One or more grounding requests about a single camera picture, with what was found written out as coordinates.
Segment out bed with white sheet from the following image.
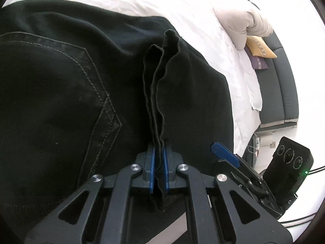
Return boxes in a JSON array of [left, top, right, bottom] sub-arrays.
[[1, 0, 263, 244]]

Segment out yellow pillow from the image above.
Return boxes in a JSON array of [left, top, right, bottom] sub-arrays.
[[245, 36, 278, 59]]

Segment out black pants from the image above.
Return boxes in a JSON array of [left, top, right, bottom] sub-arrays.
[[0, 0, 235, 244]]

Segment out black cable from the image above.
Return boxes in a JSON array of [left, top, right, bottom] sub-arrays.
[[306, 166, 325, 176], [279, 212, 318, 229]]

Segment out white flat pillow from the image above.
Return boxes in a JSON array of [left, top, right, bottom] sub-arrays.
[[237, 48, 263, 112]]

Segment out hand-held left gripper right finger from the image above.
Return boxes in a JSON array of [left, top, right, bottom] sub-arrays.
[[162, 138, 292, 244]]

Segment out dark grey padded headboard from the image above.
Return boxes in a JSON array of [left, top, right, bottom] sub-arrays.
[[254, 32, 299, 131]]

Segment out white charging cable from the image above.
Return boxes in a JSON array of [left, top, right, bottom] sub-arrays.
[[247, 132, 262, 158]]

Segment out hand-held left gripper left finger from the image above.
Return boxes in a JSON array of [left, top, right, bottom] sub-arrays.
[[24, 144, 156, 244]]

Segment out purple pillow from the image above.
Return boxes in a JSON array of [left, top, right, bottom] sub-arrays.
[[250, 54, 269, 71]]

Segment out rolled beige duvet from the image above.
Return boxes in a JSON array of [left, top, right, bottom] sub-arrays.
[[213, 0, 274, 51]]

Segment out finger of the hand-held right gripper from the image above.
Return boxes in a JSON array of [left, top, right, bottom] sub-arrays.
[[214, 159, 257, 191], [210, 142, 266, 183]]

